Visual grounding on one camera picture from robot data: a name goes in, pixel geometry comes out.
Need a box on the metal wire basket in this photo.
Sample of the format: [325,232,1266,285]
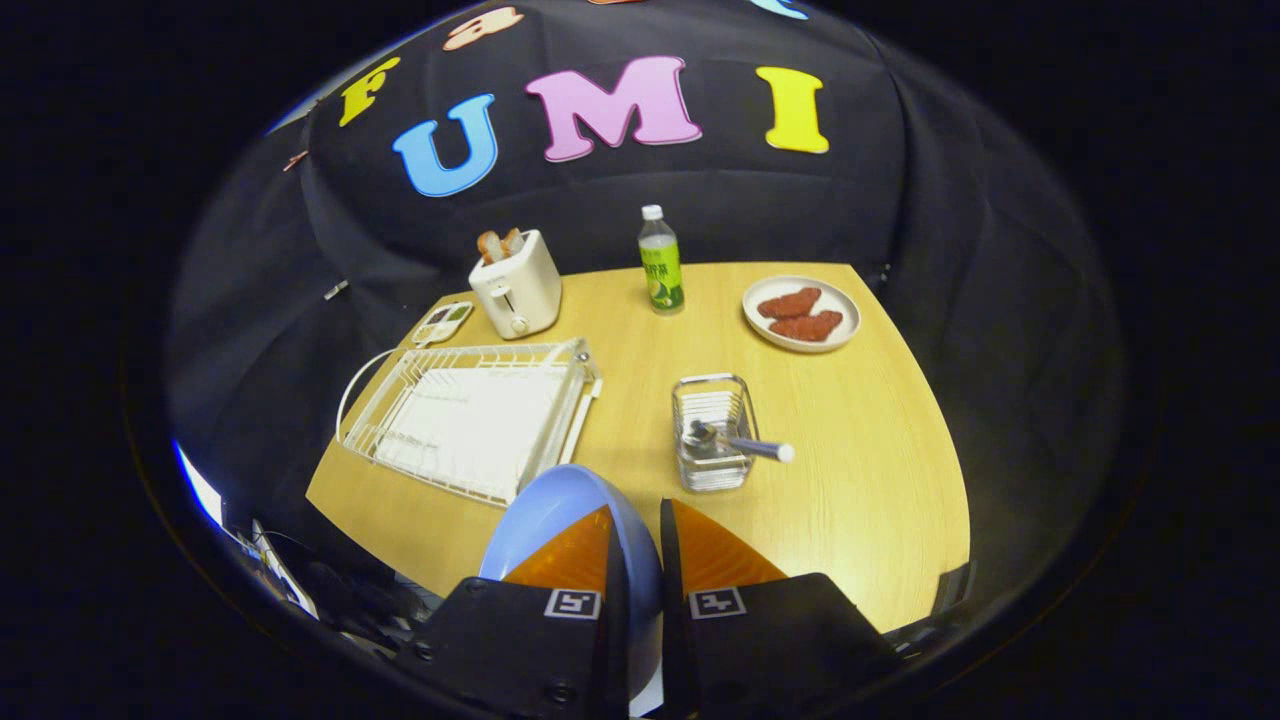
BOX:
[671,374,758,493]

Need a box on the white plate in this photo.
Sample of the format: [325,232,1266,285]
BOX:
[742,275,862,354]

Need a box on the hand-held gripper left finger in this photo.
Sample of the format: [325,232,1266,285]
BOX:
[400,505,633,720]

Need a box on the blue plate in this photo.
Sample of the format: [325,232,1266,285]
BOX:
[480,464,666,706]

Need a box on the white toaster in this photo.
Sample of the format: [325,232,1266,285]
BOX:
[468,229,563,341]

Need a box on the white wire dish rack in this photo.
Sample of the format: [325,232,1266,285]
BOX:
[335,338,604,509]

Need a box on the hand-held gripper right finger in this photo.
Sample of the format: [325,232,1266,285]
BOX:
[660,498,906,720]

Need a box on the metal spoon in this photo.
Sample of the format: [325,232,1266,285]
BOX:
[683,420,796,465]

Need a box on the green tea bottle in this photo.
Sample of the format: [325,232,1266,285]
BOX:
[638,205,686,316]

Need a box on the white divided sauce dish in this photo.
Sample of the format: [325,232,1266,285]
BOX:
[412,300,475,347]

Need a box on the red meat piece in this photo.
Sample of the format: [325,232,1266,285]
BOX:
[757,287,823,320]
[768,310,844,343]

